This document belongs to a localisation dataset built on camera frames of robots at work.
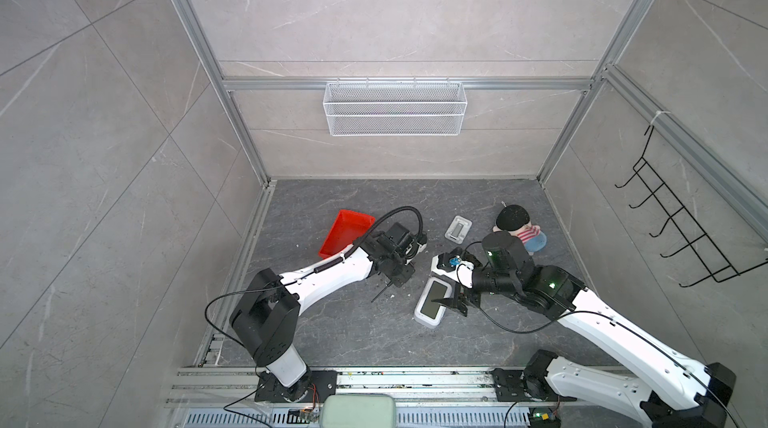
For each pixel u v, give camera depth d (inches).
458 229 40.5
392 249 25.4
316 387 28.7
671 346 16.6
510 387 28.8
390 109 39.5
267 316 17.2
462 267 22.4
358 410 26.6
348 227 41.3
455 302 23.2
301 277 18.7
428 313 31.9
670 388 15.4
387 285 32.6
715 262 23.7
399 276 29.4
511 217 38.6
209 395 28.7
